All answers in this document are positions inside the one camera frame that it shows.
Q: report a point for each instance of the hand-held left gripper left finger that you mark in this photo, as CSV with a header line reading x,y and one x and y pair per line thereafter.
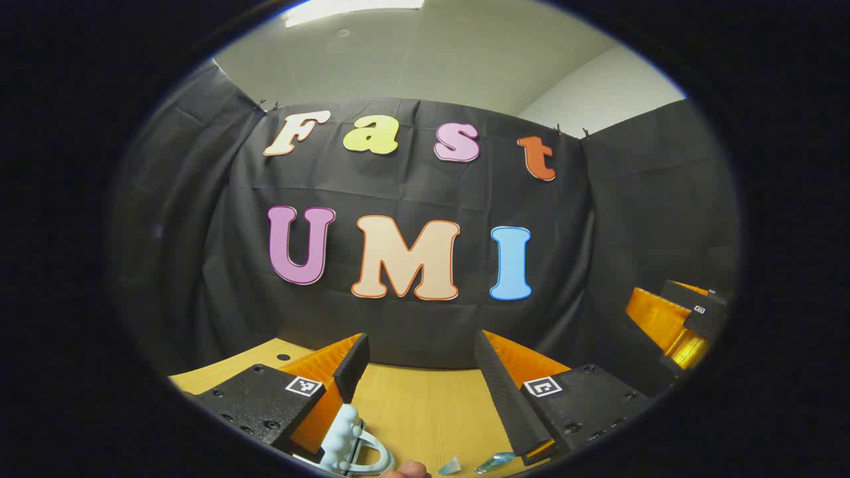
x,y
355,365

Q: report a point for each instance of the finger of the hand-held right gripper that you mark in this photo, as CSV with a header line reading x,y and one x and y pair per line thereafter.
x,y
684,291
657,318

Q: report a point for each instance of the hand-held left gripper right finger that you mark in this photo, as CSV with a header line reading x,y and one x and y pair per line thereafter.
x,y
498,385

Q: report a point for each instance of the light blue suitcase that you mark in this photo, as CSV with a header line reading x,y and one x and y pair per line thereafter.
x,y
345,438

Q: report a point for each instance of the teal bottle with blue cap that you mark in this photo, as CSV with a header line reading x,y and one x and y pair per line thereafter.
x,y
495,462

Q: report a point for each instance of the small clear pale bottle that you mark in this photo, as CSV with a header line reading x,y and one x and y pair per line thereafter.
x,y
451,467

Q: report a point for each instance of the brown rounded container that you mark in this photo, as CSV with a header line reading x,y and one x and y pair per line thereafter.
x,y
406,471

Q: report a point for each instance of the black backdrop cloth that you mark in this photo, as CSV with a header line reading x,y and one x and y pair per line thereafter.
x,y
412,179

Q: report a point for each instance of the ceiling light panel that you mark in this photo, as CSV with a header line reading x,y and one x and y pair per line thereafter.
x,y
352,9

